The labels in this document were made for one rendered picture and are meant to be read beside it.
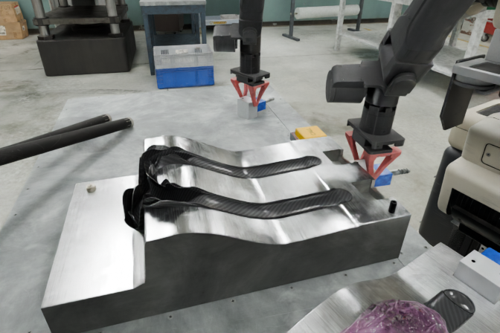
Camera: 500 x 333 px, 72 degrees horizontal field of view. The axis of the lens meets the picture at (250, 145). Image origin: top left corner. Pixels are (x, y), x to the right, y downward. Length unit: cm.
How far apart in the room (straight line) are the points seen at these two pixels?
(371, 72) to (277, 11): 667
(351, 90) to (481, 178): 41
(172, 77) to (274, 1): 395
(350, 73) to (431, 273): 32
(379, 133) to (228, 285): 37
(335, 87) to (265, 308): 36
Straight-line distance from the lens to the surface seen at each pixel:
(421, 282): 52
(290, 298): 53
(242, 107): 101
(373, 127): 66
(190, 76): 372
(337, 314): 41
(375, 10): 814
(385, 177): 74
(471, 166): 93
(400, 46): 54
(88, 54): 444
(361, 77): 60
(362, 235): 54
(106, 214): 60
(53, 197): 79
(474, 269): 53
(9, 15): 699
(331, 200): 56
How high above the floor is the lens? 122
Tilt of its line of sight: 29 degrees down
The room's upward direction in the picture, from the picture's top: straight up
